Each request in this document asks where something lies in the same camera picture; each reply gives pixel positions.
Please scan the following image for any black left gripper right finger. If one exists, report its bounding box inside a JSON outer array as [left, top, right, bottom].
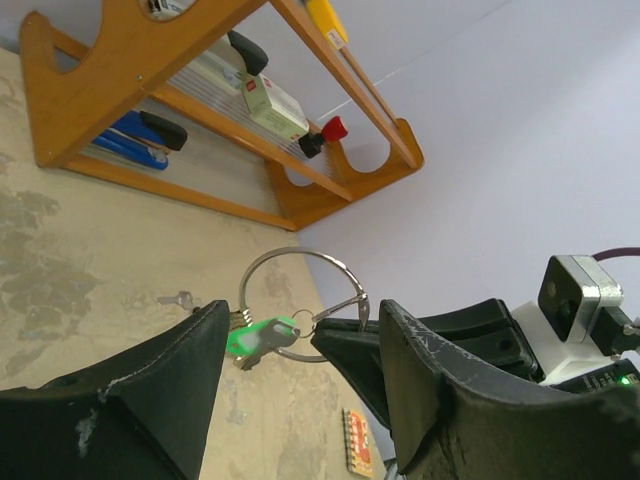
[[379, 300, 639, 479]]

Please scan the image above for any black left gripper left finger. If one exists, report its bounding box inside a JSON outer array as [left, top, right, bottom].
[[1, 300, 230, 479]]

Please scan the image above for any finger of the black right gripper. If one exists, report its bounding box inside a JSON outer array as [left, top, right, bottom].
[[419, 298, 540, 380], [311, 318, 394, 430]]

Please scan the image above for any silver keyring with clips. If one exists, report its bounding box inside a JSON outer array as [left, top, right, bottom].
[[233, 246, 371, 355]]

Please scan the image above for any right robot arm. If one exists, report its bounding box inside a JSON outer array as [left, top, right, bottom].
[[311, 298, 639, 429]]

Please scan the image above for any key with black fob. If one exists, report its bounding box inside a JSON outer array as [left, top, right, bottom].
[[157, 291, 200, 313]]

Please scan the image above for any white green staples box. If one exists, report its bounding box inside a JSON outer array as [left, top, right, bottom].
[[242, 74, 310, 143]]

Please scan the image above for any blue stapler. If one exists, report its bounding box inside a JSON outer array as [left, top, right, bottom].
[[92, 110, 188, 171]]

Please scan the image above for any wooden shelf rack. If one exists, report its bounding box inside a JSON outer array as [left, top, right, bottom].
[[19, 1, 424, 231]]

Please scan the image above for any grey stapler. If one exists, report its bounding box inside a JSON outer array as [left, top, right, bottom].
[[187, 30, 269, 95]]

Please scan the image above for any yellow small box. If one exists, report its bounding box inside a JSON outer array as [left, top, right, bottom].
[[304, 0, 348, 50]]

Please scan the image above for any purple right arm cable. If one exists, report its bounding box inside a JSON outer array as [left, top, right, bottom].
[[591, 245, 640, 263]]

